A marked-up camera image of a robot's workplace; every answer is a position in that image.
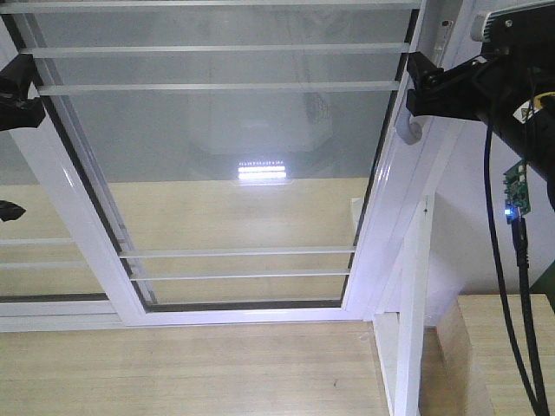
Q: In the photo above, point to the white door frame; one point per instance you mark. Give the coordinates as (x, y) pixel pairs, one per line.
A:
(409, 167)

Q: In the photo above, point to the white framed sliding glass door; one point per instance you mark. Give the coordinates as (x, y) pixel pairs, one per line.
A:
(235, 141)

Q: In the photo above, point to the white triangular support bracket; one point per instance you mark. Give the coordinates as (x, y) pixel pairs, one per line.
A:
(399, 321)

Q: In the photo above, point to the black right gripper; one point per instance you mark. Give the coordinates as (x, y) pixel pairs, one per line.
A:
(510, 87)

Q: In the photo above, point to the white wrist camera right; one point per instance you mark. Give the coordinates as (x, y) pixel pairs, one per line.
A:
(519, 24)

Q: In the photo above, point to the white partition panel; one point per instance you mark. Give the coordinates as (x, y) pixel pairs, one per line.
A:
(461, 258)

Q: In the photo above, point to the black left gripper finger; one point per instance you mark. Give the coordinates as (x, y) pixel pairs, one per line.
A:
(17, 76)
(17, 113)

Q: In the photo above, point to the light wooden base platform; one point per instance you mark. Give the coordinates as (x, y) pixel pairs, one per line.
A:
(266, 369)

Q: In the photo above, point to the light wooden box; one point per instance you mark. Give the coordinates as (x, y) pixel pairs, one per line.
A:
(479, 359)

